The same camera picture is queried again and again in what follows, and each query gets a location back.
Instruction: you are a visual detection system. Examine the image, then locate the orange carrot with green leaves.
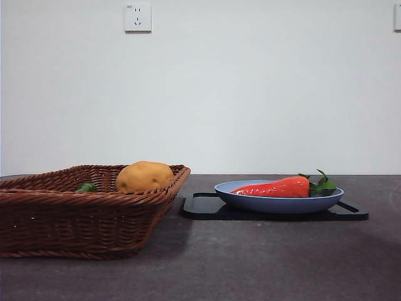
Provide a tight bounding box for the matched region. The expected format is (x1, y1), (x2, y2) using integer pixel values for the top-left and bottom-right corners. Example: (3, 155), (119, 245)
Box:
(230, 169), (338, 198)

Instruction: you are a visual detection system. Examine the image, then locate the blue round plate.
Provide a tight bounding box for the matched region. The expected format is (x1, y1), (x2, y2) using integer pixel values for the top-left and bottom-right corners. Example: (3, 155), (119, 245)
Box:
(214, 179), (345, 215)

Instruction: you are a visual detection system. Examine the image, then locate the black flat tray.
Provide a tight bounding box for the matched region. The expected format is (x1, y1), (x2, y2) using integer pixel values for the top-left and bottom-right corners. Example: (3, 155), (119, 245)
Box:
(179, 192), (370, 222)

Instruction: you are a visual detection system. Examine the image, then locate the yellow-brown potato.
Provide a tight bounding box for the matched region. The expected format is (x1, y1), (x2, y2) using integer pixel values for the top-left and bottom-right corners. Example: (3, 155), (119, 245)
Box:
(115, 161), (175, 193)

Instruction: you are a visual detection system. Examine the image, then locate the green chili pepper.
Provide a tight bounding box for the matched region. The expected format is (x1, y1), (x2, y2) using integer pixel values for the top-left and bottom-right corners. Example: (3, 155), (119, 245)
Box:
(74, 182), (98, 193)

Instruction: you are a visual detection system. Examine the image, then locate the brown wicker basket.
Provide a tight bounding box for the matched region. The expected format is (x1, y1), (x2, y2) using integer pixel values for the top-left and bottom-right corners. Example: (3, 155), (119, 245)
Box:
(0, 163), (192, 261)

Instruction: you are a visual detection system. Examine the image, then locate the white wall socket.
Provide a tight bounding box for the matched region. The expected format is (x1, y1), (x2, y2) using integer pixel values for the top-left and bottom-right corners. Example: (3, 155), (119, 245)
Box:
(124, 3), (153, 34)

